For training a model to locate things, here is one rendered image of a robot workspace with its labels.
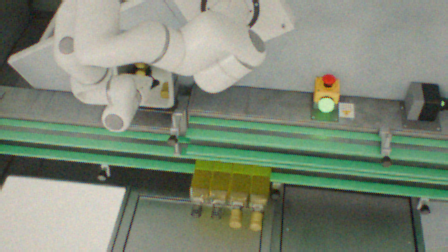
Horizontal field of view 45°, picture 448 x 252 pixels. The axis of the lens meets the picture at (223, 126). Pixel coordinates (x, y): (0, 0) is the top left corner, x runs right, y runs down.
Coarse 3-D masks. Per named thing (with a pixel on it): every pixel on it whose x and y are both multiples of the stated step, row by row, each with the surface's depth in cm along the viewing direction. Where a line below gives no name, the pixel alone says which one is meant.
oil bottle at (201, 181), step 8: (200, 160) 164; (200, 168) 162; (208, 168) 162; (200, 176) 160; (208, 176) 160; (192, 184) 158; (200, 184) 158; (208, 184) 158; (192, 192) 156; (200, 192) 156; (208, 192) 157; (192, 200) 158
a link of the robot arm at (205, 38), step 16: (208, 16) 105; (224, 16) 109; (176, 32) 107; (192, 32) 105; (208, 32) 104; (224, 32) 106; (240, 32) 110; (176, 48) 106; (192, 48) 106; (208, 48) 105; (224, 48) 106; (240, 48) 109; (256, 48) 113; (160, 64) 106; (176, 64) 108; (192, 64) 109; (208, 64) 111; (256, 64) 115
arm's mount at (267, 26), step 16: (176, 0) 141; (192, 0) 140; (256, 0) 138; (272, 0) 138; (192, 16) 143; (256, 16) 141; (272, 16) 141; (288, 16) 141; (256, 32) 145; (272, 32) 144
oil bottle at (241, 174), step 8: (240, 168) 162; (248, 168) 162; (232, 176) 160; (240, 176) 160; (248, 176) 160; (232, 184) 158; (240, 184) 158; (248, 184) 158; (232, 192) 156; (240, 192) 156; (248, 192) 156; (232, 200) 155; (240, 200) 155
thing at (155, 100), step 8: (128, 64) 165; (120, 72) 161; (152, 72) 166; (160, 72) 166; (168, 72) 155; (160, 80) 168; (168, 80) 158; (160, 88) 170; (152, 96) 168; (160, 96) 168; (144, 104) 167; (152, 104) 166; (160, 104) 166; (168, 104) 166
